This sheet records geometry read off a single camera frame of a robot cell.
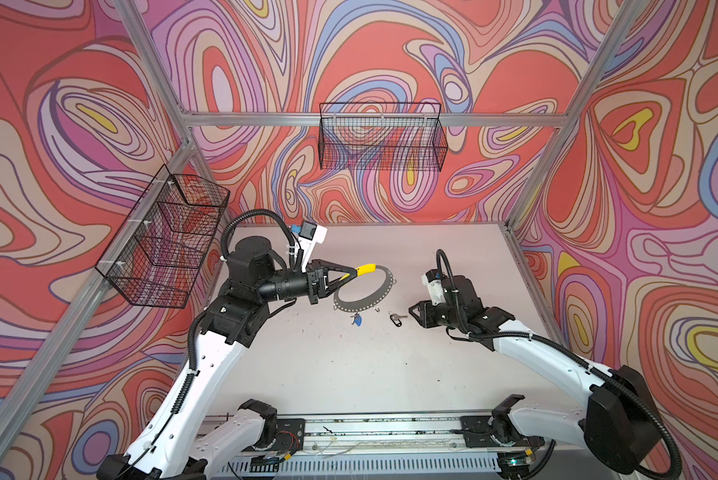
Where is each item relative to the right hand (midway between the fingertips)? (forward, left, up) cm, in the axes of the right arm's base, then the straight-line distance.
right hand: (418, 316), depth 84 cm
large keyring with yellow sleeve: (-7, +12, +24) cm, 28 cm away
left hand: (-6, +17, +29) cm, 34 cm away
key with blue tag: (-8, +17, +16) cm, 25 cm away
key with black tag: (+4, +5, -9) cm, 11 cm away
